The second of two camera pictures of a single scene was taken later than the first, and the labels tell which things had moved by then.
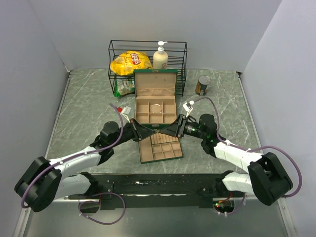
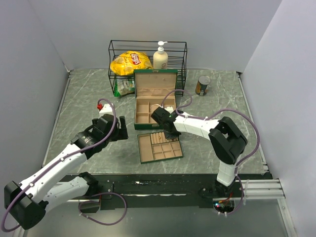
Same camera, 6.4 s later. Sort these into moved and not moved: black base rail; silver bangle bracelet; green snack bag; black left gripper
Moved: black left gripper
Not moved: silver bangle bracelet; green snack bag; black base rail
